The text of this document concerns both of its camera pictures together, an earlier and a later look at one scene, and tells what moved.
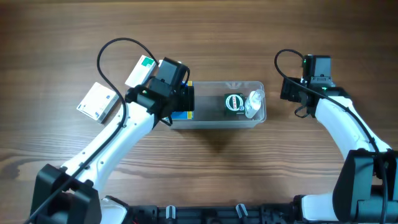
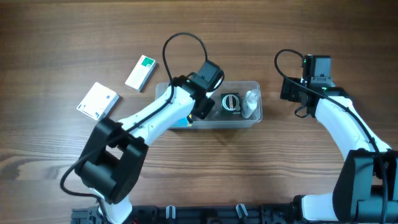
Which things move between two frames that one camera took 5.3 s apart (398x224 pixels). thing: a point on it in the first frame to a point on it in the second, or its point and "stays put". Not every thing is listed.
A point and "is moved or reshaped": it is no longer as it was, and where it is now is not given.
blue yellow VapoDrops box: (184, 115) is moved or reshaped
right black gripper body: (288, 90) stays put
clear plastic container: (226, 104) stays put
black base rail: (218, 214) stays put
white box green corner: (142, 71) stays put
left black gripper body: (188, 98) to (203, 107)
